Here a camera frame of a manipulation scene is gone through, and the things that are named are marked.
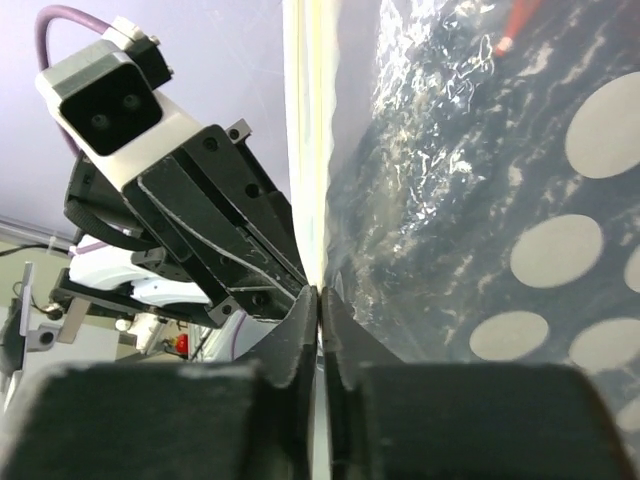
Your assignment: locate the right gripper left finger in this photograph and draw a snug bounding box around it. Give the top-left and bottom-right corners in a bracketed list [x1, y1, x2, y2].
[1, 287, 318, 479]

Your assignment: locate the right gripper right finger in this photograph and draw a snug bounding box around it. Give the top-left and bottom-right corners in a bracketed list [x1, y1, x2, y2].
[319, 288, 636, 479]

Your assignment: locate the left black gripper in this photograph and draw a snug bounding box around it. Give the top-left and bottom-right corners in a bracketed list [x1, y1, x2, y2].
[62, 124, 307, 328]

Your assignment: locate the polka dot zip bag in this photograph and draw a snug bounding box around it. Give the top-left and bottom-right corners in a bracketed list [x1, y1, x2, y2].
[283, 1, 639, 451]

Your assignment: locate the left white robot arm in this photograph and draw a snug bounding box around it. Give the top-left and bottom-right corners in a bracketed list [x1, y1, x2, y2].
[51, 121, 305, 329]

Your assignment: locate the crumpled orange zip bag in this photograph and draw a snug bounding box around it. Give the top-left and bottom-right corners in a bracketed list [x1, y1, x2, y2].
[493, 0, 542, 57]

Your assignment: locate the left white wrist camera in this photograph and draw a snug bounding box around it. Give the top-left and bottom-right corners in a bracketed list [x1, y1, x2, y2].
[35, 17, 201, 191]

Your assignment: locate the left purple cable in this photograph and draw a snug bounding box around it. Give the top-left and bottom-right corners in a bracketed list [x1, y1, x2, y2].
[33, 4, 111, 156]

